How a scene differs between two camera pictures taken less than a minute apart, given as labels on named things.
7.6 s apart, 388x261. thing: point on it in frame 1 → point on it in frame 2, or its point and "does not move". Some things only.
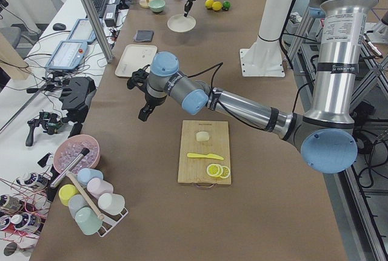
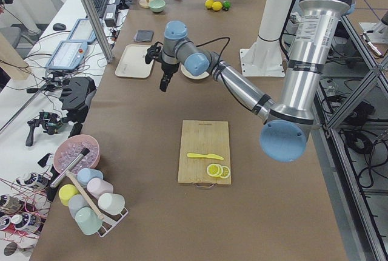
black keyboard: x=100 y=0 does not move
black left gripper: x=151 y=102 → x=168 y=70
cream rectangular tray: x=135 y=56 does not move
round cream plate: x=180 y=23 → x=202 y=76
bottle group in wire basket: x=25 y=203 does not move
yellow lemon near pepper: x=208 y=3 does not move
